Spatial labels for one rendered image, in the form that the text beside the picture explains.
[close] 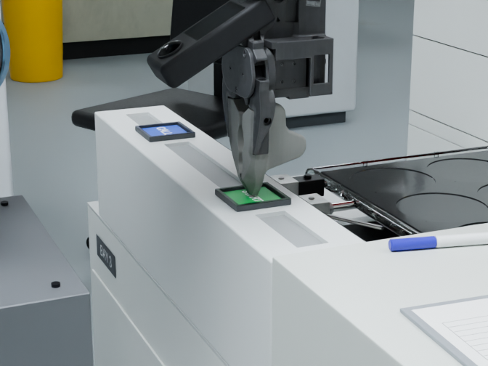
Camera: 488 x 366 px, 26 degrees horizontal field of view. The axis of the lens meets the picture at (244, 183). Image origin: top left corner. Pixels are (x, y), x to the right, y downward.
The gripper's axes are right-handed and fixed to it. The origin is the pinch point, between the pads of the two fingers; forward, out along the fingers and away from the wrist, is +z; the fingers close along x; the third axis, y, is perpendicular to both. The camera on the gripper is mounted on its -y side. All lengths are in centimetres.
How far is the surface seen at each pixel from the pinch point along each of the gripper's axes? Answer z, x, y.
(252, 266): 3.7, -11.1, -4.0
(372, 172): 7.9, 20.7, 25.6
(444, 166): 7.9, 19.3, 35.1
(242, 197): 1.4, -0.3, -0.4
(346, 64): 69, 349, 199
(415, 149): 20, 63, 58
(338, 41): 57, 349, 194
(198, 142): 1.8, 21.1, 3.1
